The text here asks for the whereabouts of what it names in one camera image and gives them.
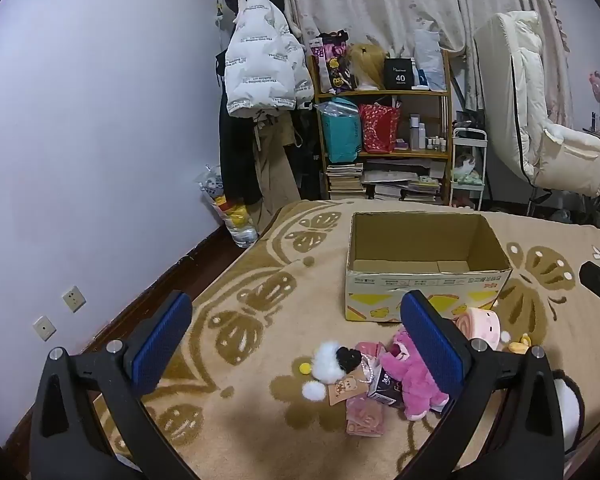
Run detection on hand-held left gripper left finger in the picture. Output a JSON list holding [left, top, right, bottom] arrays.
[[30, 290, 198, 480]]

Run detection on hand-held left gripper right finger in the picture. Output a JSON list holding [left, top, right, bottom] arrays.
[[395, 289, 566, 480]]

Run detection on pink plush toy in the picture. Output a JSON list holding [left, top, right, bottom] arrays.
[[377, 327, 451, 421]]

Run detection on yellow plush toy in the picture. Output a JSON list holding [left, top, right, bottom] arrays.
[[500, 332, 533, 356]]

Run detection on white black pompom plush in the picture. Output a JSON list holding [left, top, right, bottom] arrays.
[[300, 340, 376, 406]]

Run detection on cardboard box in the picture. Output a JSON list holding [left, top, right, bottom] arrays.
[[345, 211, 512, 323]]

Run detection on pink round plush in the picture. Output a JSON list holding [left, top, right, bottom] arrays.
[[452, 307, 503, 351]]

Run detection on small black box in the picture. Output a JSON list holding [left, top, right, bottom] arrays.
[[367, 365, 406, 408]]

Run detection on pink tissue pack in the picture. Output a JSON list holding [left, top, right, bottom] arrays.
[[345, 342, 387, 438]]

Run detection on beige patterned blanket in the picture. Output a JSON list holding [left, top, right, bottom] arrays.
[[92, 199, 600, 480]]

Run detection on clear bag of toys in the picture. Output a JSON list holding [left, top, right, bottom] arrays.
[[196, 165, 258, 248]]

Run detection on pile of magazines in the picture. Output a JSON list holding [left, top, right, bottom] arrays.
[[362, 162, 446, 205]]

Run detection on cream recliner chair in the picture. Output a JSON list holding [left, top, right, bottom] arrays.
[[475, 10, 600, 201]]

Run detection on cat plush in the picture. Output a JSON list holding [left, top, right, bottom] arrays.
[[454, 154, 481, 183]]

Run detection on stack of books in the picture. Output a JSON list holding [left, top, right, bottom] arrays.
[[326, 162, 366, 201]]

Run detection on white trolley cart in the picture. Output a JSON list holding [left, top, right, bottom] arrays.
[[450, 127, 488, 211]]

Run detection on black coat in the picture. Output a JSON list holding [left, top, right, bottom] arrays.
[[216, 55, 263, 206]]

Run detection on beige trousers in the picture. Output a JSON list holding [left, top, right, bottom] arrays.
[[250, 110, 302, 233]]

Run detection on white bottles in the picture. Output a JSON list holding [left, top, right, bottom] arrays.
[[409, 114, 427, 150]]

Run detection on red bag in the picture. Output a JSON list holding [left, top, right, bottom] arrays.
[[358, 102, 401, 153]]

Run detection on teal bag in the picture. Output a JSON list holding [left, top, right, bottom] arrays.
[[316, 97, 363, 163]]

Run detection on wooden shelf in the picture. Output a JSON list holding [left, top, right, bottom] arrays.
[[310, 50, 453, 206]]

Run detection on black printed box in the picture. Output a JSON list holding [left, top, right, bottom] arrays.
[[383, 57, 415, 90]]

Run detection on white plastic bag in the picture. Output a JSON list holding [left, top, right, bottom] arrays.
[[414, 27, 447, 90]]

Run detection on blonde wig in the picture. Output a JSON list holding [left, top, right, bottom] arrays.
[[347, 42, 388, 92]]

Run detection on pink patterned bag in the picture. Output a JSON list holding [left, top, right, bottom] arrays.
[[310, 30, 353, 95]]

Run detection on white puffer jacket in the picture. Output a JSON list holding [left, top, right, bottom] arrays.
[[224, 0, 315, 118]]

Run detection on cream curtain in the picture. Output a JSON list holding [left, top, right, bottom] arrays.
[[275, 0, 576, 126]]

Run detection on white wall socket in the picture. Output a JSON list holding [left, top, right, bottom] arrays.
[[62, 286, 86, 313], [33, 315, 57, 342]]

